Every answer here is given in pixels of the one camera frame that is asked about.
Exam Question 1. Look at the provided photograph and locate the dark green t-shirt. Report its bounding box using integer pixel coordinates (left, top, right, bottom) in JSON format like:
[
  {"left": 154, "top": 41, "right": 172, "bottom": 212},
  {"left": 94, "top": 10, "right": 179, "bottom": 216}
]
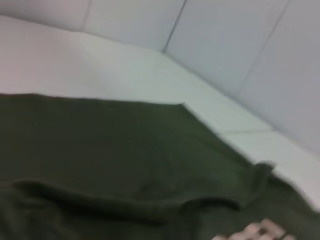
[{"left": 0, "top": 92, "right": 320, "bottom": 240}]

